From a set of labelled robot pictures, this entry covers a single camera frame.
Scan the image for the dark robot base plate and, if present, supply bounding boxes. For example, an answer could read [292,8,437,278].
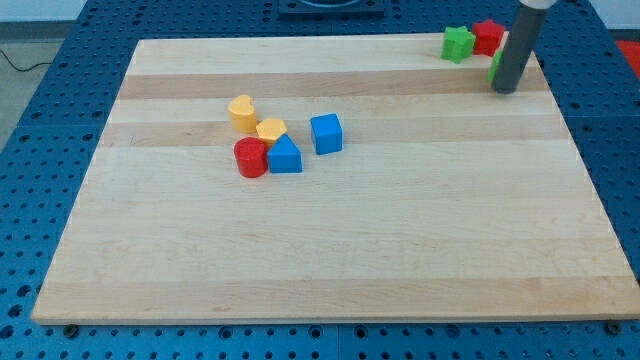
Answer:
[276,0,385,17]

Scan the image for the black cable on floor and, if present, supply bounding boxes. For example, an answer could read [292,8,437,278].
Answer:
[0,48,54,73]

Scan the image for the blue triangle block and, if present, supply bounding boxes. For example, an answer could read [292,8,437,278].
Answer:
[267,134,303,173]

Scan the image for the green star block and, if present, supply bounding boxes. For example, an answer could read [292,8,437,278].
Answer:
[440,26,476,64]

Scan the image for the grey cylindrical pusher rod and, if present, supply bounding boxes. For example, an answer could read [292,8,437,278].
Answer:
[491,2,550,94]

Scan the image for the yellow heart block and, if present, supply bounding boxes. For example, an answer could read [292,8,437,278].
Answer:
[228,94,258,133]

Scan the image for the wooden board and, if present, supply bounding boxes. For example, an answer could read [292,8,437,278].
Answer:
[32,33,639,325]

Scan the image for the red cylinder block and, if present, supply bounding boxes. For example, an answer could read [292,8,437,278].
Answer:
[233,137,268,178]

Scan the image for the yellow hexagon block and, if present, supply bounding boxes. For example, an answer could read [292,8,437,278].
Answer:
[256,118,287,147]

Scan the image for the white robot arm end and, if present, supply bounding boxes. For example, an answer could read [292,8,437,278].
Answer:
[519,0,558,10]

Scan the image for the blue cube block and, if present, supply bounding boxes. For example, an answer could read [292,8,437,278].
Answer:
[310,113,343,155]

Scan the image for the red star block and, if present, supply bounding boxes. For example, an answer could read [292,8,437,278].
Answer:
[472,19,506,57]

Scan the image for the green block behind rod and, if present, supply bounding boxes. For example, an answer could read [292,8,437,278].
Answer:
[488,50,503,83]

